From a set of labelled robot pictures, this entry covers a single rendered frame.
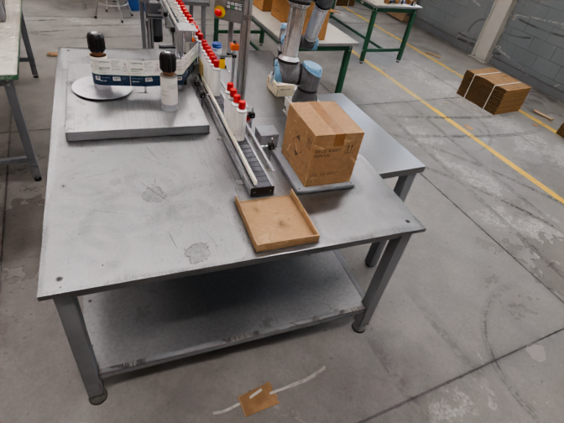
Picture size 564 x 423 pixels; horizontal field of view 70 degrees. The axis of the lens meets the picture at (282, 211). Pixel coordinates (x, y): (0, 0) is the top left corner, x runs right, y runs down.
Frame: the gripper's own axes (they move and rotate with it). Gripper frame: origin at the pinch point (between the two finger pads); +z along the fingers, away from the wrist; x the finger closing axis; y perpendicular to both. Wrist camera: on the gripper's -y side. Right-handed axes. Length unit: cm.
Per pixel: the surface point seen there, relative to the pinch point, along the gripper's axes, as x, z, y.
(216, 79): 47.2, -9.5, -12.9
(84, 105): 117, 1, -13
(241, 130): 50, -4, -62
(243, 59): 32.7, -21.2, -14.6
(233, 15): 39, -43, -13
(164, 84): 79, -13, -25
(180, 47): 59, -14, 25
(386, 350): -11, 92, -148
